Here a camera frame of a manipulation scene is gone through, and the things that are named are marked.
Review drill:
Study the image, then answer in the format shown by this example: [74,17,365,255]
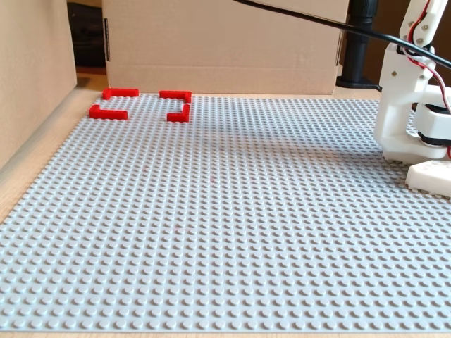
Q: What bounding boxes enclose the red white servo wires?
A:
[401,0,451,117]

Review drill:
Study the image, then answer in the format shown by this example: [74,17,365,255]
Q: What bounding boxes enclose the grey Lego baseplate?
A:
[0,93,451,334]

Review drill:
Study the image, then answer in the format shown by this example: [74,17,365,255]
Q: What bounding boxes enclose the plain cardboard box side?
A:
[0,0,78,170]

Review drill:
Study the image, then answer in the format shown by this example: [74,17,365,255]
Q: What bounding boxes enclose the thick black cable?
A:
[232,0,451,70]

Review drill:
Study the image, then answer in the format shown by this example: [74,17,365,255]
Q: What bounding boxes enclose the large cardboard box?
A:
[101,0,350,96]

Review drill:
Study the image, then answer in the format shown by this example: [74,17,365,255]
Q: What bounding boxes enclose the red L-shaped Lego beam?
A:
[101,87,140,101]
[88,104,128,121]
[166,104,191,123]
[159,89,192,104]

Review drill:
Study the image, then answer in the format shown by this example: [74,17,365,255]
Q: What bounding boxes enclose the black stand pole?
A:
[335,0,383,91]

